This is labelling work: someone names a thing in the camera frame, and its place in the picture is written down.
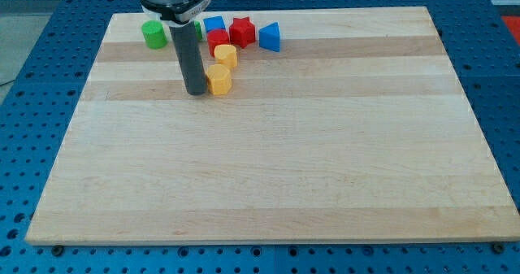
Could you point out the yellow hexagon block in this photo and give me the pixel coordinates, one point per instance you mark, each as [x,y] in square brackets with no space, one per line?
[219,79]

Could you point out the yellow heart block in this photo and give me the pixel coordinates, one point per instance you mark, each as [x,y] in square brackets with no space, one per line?
[227,55]

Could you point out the blue triangle block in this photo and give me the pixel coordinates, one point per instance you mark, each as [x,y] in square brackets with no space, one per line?
[269,37]

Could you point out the wooden board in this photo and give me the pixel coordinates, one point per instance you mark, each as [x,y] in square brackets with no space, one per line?
[357,131]

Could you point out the red star block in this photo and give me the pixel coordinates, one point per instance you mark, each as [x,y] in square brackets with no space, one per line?
[242,32]

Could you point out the red cylinder block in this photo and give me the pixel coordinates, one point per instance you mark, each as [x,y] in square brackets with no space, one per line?
[217,37]

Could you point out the blue cube block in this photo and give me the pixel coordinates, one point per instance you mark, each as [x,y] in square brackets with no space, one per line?
[214,23]

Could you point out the grey cylindrical pointer rod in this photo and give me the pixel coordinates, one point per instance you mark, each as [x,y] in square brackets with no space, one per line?
[189,57]

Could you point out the green block behind rod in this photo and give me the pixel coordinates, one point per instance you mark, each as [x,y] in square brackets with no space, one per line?
[198,30]

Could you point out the green cylinder block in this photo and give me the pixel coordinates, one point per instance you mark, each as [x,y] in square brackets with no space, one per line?
[154,35]

